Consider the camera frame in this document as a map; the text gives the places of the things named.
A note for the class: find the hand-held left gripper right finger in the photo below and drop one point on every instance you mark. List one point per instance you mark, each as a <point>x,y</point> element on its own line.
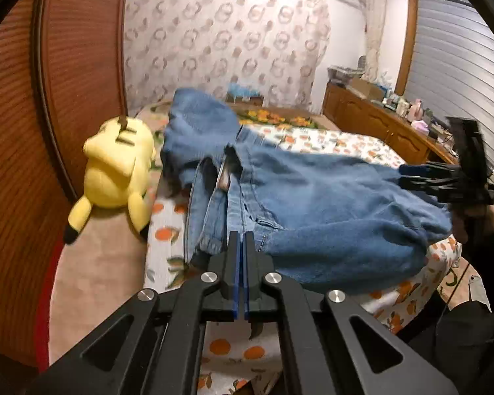
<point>250,284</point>

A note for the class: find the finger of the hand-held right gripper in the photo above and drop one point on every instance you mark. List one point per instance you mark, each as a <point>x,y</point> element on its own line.
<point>422,187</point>
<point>420,170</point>

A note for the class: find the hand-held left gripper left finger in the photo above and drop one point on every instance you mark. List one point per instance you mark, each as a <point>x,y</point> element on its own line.
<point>234,284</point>

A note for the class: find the blue denim pants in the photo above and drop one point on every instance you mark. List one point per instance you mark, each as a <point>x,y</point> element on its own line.
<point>313,214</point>

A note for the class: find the person's right hand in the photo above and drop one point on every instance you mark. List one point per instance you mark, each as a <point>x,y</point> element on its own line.
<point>473,222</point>

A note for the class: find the pink tissue pack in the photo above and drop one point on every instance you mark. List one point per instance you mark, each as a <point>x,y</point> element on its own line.
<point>420,125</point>

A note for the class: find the pink bottle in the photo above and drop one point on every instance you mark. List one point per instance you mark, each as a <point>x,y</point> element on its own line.
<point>416,108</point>

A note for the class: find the wooden sideboard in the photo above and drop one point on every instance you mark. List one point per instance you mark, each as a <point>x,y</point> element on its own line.
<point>366,115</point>

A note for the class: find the grey window blind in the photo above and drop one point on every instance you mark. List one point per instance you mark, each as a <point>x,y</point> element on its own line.
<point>457,70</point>

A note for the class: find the orange print white bedsheet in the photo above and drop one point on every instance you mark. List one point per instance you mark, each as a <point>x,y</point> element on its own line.
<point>333,140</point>

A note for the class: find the open cardboard box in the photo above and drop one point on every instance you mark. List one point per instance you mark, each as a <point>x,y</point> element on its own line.
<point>364,88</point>

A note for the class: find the pile of papers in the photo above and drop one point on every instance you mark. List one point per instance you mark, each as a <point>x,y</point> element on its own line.
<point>343,75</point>

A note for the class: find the beige blanket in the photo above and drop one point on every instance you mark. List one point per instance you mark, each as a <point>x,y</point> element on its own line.
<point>98,279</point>

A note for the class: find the tied patterned side curtain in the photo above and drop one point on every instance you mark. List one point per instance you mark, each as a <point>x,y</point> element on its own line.
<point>372,28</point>

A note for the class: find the floral blanket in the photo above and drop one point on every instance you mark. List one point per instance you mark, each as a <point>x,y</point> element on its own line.
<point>271,116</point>

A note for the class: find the yellow plush toy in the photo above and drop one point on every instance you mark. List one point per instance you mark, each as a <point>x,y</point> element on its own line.
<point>115,173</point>

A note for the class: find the person's dark clothing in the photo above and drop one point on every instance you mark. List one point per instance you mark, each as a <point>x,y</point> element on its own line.
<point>469,349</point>

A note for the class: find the cardboard box with blue items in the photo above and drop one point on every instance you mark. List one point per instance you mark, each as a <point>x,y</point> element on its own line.
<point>243,92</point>

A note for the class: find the circle patterned curtain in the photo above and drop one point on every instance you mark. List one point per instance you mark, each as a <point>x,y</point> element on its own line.
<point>226,37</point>

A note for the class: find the wooden headboard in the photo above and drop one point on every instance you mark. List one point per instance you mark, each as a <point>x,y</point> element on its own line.
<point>66,70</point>

